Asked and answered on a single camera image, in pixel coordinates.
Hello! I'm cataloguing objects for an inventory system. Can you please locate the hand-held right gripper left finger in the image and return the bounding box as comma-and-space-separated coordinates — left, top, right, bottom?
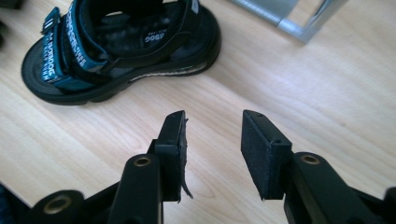
148, 110, 194, 203

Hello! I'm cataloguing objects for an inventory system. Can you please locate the grey metal shoe rack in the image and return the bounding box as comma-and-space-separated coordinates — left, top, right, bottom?
228, 0, 349, 45

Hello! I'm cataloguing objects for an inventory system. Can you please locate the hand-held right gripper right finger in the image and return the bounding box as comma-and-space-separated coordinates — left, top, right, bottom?
241, 109, 293, 201

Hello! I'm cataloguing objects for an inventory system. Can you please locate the black and blue sandal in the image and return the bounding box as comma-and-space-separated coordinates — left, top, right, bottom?
21, 0, 222, 106

